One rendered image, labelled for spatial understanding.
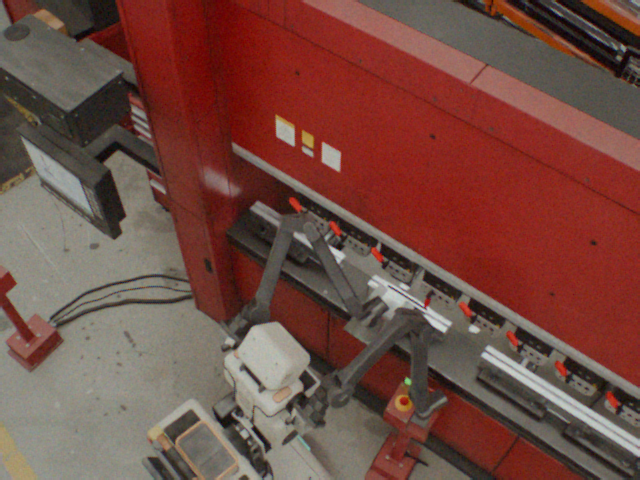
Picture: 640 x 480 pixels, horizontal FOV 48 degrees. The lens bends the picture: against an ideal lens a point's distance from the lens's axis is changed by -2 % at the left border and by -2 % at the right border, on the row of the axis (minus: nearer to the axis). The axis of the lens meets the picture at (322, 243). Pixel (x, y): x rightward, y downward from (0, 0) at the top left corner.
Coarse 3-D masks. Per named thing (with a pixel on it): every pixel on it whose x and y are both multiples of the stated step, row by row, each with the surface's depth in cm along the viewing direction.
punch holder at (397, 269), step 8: (384, 248) 281; (384, 256) 285; (392, 256) 281; (400, 256) 277; (392, 264) 285; (400, 264) 282; (408, 264) 278; (416, 264) 281; (392, 272) 289; (400, 272) 285; (408, 272) 282; (408, 280) 285
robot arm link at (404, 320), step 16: (400, 320) 248; (416, 320) 248; (384, 336) 250; (400, 336) 250; (368, 352) 251; (384, 352) 252; (352, 368) 252; (368, 368) 253; (320, 384) 258; (352, 384) 253; (336, 400) 251
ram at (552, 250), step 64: (256, 64) 250; (320, 64) 228; (256, 128) 279; (320, 128) 252; (384, 128) 231; (448, 128) 212; (320, 192) 282; (384, 192) 255; (448, 192) 233; (512, 192) 214; (576, 192) 197; (448, 256) 258; (512, 256) 235; (576, 256) 215; (512, 320) 260; (576, 320) 237
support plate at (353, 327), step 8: (376, 288) 307; (384, 288) 307; (408, 304) 303; (352, 320) 298; (344, 328) 296; (352, 328) 296; (360, 328) 296; (360, 336) 294; (368, 336) 294; (376, 336) 295; (368, 344) 293
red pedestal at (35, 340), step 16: (0, 272) 331; (0, 288) 333; (0, 304) 351; (16, 320) 368; (32, 320) 394; (16, 336) 388; (32, 336) 386; (48, 336) 389; (16, 352) 392; (32, 352) 383; (48, 352) 395; (32, 368) 390
